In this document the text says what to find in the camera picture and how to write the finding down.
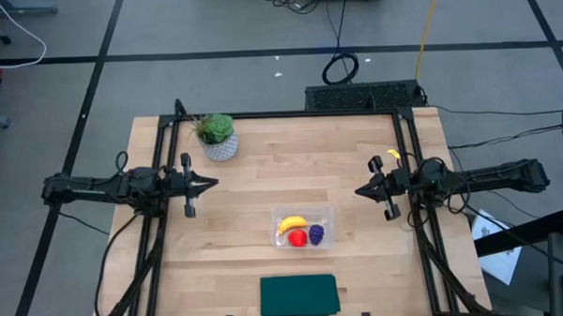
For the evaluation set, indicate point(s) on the yellow toy banana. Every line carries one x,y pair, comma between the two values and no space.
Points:
290,222

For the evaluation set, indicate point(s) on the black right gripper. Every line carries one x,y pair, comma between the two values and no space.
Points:
395,183

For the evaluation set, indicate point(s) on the yellow tag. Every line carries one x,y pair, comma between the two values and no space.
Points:
393,152

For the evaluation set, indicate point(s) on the black vented computer case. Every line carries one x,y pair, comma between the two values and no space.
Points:
364,96

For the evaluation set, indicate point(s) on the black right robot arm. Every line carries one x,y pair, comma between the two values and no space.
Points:
498,175

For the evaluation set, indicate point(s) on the purple toy grapes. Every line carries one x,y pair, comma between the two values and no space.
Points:
316,234

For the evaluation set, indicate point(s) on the black aluminium table frame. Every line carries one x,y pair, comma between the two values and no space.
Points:
280,114

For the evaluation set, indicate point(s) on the clear plastic tupperware container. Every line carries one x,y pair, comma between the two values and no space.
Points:
328,212

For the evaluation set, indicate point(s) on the black caster wheel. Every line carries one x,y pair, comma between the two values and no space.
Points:
5,39

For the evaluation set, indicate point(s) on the red toy apple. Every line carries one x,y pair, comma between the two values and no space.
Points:
297,238

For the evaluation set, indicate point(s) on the succulent in white patterned pot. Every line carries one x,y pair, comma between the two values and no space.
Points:
217,132

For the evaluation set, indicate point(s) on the white paper sheet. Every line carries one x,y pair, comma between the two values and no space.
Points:
501,263

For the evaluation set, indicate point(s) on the dark green cloth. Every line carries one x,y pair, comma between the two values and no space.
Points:
299,295

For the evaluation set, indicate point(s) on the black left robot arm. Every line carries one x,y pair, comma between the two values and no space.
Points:
90,189

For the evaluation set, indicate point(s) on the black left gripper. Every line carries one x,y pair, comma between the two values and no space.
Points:
187,185

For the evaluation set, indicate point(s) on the black bar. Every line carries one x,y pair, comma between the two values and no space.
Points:
510,241

